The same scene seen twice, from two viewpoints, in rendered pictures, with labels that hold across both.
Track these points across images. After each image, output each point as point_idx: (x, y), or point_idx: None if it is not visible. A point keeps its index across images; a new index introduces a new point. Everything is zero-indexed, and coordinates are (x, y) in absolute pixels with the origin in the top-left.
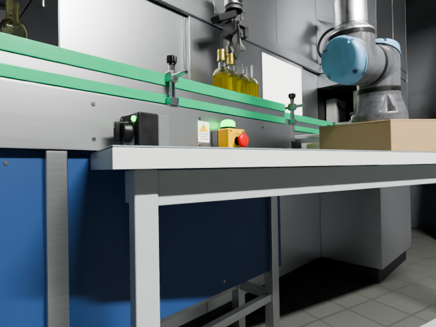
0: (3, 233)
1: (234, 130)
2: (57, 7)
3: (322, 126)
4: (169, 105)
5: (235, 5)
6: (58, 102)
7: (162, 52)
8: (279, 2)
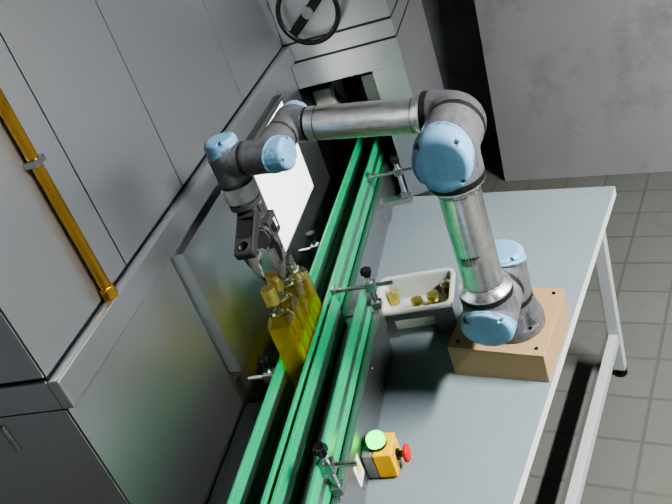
0: None
1: (392, 448)
2: (98, 465)
3: (453, 348)
4: (340, 497)
5: (253, 204)
6: None
7: (185, 347)
8: (212, 9)
